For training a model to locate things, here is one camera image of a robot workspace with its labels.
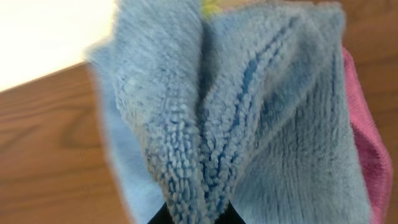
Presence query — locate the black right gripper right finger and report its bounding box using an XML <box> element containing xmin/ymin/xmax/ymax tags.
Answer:
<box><xmin>219</xmin><ymin>203</ymin><xmax>246</xmax><ymax>224</ymax></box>

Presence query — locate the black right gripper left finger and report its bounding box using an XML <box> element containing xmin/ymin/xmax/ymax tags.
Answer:
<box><xmin>147</xmin><ymin>203</ymin><xmax>174</xmax><ymax>224</ymax></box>

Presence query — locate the blue microfiber cloth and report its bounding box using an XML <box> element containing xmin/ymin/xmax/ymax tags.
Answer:
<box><xmin>89</xmin><ymin>0</ymin><xmax>371</xmax><ymax>223</ymax></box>

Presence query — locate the purple crumpled cloth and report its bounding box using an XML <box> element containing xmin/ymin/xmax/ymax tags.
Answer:
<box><xmin>343</xmin><ymin>49</ymin><xmax>393</xmax><ymax>224</ymax></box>

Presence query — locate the olive green crumpled cloth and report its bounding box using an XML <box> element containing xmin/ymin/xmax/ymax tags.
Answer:
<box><xmin>202</xmin><ymin>0</ymin><xmax>221</xmax><ymax>16</ymax></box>

